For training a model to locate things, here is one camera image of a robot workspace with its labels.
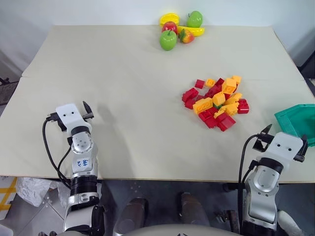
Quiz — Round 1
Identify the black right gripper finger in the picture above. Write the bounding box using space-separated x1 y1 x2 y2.
260 123 273 136
300 134 309 155

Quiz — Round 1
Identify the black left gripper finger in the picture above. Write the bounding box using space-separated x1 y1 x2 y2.
82 100 93 116

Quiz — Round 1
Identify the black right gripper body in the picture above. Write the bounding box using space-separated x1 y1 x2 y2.
252 133 272 151

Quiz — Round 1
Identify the green plastic bin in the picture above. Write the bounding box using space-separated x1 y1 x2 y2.
274 103 315 148

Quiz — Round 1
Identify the grey panel with yellow stripes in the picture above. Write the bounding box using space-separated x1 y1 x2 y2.
0 175 18 220

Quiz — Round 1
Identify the red plastic building brick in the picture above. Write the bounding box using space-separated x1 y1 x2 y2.
216 114 237 133

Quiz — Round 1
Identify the yellow plastic toy brick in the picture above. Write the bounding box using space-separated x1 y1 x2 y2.
221 77 238 95

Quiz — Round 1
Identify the yellow plastic building brick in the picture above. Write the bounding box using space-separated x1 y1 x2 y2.
192 97 214 115

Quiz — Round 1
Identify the white rounded robot part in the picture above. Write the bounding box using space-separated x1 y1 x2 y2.
277 209 304 236

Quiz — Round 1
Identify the black table caster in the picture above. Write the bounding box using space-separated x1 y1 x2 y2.
214 209 239 227

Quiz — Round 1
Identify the crumpled white plastic sheet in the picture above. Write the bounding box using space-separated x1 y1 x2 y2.
15 177 59 207

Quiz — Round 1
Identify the green toy apple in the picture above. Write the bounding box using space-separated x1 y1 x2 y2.
159 29 178 52

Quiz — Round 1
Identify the red toy apple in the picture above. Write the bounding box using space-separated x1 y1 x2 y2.
161 21 179 34

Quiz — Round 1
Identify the yellow toy starfruit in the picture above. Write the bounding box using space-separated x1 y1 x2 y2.
159 12 181 28

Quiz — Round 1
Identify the yellow toy banana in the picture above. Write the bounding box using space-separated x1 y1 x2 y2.
177 25 206 38

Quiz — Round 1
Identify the red yellow toy peach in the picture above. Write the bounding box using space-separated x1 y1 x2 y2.
178 29 195 44

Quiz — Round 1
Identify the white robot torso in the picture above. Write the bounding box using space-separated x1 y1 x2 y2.
56 222 245 236

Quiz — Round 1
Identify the green apple back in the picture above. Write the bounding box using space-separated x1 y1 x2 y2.
186 10 204 29

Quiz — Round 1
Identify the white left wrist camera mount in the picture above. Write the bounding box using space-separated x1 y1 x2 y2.
55 103 93 136

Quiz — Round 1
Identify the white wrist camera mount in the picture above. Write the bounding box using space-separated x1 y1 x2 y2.
264 131 304 162
55 103 93 136

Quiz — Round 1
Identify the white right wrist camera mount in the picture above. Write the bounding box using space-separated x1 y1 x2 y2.
264 131 304 162

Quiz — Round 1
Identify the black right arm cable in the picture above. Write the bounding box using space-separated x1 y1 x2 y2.
237 133 262 232

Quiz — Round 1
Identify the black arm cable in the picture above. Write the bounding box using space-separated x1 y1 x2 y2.
237 133 262 232
42 113 74 190

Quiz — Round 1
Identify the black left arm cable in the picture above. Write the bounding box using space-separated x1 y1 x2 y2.
42 113 74 190

